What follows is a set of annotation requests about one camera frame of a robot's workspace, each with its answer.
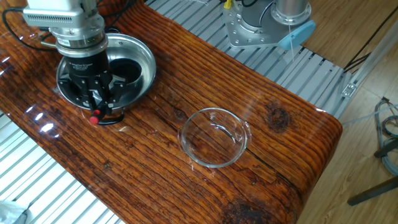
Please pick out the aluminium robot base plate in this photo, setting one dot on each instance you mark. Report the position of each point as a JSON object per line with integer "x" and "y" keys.
{"x": 236, "y": 31}

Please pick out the clear glass bowl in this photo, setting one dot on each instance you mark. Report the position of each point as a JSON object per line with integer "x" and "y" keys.
{"x": 214, "y": 140}

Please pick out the dark furniture leg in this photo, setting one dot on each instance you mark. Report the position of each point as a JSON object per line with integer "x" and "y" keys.
{"x": 387, "y": 148}
{"x": 373, "y": 191}

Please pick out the black ladle with red accents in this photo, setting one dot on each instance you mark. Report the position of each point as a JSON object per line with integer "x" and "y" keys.
{"x": 124, "y": 70}

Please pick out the glossy wood-grain table mat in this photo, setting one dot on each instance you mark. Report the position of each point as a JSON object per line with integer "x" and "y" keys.
{"x": 186, "y": 193}

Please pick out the aluminium beam with corner bracket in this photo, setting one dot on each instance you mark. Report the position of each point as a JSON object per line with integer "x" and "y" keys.
{"x": 373, "y": 59}

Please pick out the grey wrist-mounted box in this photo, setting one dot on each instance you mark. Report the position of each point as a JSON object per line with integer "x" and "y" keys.
{"x": 53, "y": 17}

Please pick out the small yellow object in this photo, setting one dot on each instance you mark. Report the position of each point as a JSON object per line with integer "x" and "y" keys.
{"x": 227, "y": 4}

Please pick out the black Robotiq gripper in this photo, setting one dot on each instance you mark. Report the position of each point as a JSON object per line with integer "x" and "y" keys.
{"x": 88, "y": 67}

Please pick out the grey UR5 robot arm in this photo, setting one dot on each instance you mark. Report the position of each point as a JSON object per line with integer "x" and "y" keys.
{"x": 77, "y": 37}

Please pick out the blue tissue pack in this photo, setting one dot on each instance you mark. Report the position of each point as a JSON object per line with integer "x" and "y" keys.
{"x": 12, "y": 213}

